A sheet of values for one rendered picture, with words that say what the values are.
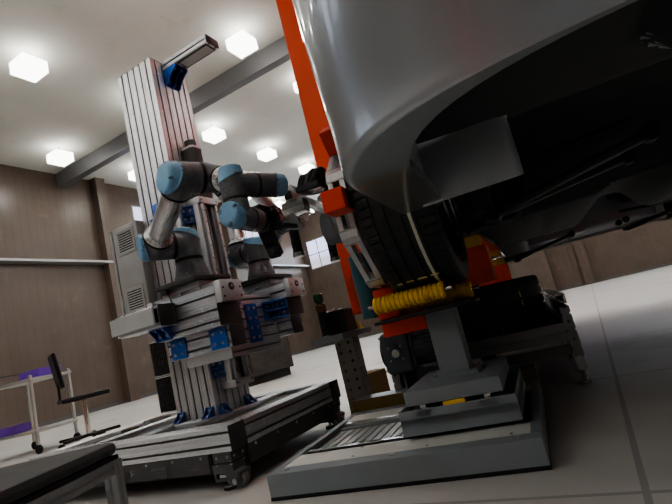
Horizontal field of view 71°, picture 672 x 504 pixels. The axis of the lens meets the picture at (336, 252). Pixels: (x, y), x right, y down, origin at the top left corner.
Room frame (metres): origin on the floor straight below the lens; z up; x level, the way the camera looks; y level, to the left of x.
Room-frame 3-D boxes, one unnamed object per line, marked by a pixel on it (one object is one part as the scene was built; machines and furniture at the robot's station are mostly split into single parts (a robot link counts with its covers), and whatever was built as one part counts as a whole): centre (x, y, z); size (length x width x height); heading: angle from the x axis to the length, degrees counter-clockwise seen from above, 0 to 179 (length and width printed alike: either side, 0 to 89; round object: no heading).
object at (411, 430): (1.73, -0.33, 0.13); 0.50 x 0.36 x 0.10; 159
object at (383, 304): (1.60, -0.20, 0.51); 0.29 x 0.06 x 0.06; 69
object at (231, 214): (1.35, 0.25, 0.85); 0.11 x 0.08 x 0.09; 159
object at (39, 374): (5.25, 3.65, 0.44); 0.91 x 0.53 x 0.89; 63
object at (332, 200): (1.45, -0.04, 0.85); 0.09 x 0.08 x 0.07; 159
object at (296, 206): (1.66, 0.10, 0.93); 0.09 x 0.05 x 0.05; 69
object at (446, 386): (1.69, -0.31, 0.32); 0.40 x 0.30 x 0.28; 159
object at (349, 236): (1.75, -0.15, 0.85); 0.54 x 0.07 x 0.54; 159
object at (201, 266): (2.02, 0.63, 0.87); 0.15 x 0.15 x 0.10
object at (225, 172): (1.36, 0.24, 0.95); 0.11 x 0.08 x 0.11; 129
